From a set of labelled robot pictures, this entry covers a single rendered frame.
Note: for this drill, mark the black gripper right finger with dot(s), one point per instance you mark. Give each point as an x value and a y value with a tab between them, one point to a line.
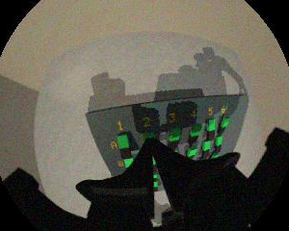
180	175

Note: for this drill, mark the grey switch panel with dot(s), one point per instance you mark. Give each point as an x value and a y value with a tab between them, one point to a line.
201	127

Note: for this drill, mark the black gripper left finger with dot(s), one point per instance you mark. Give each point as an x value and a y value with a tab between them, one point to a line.
134	186

